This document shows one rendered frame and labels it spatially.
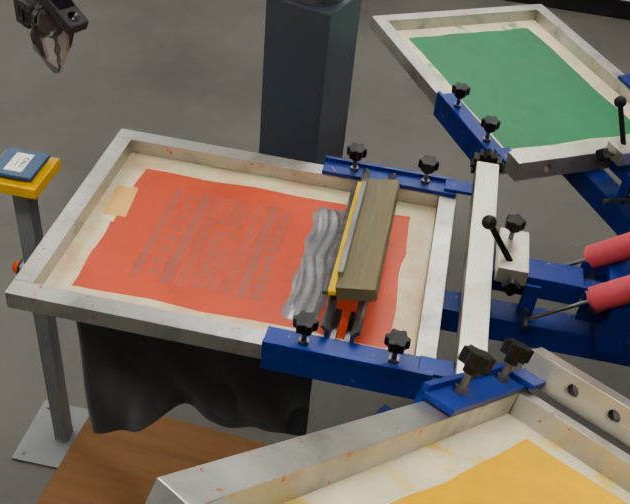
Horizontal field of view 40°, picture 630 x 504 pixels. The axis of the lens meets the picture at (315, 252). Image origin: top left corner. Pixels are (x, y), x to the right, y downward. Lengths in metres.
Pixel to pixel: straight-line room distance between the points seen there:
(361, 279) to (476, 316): 0.22
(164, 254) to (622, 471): 0.96
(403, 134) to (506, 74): 1.52
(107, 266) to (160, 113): 2.34
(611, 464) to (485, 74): 1.48
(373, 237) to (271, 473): 0.99
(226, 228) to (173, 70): 2.61
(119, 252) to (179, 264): 0.13
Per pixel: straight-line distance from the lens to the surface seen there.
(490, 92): 2.46
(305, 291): 1.69
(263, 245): 1.80
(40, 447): 2.68
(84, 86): 4.28
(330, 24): 2.18
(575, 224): 3.71
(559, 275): 1.73
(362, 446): 0.87
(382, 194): 1.80
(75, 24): 1.75
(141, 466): 2.59
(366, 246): 1.66
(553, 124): 2.37
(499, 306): 1.81
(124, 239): 1.82
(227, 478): 0.71
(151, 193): 1.94
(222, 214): 1.88
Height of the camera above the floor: 2.10
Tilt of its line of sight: 40 degrees down
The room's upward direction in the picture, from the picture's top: 6 degrees clockwise
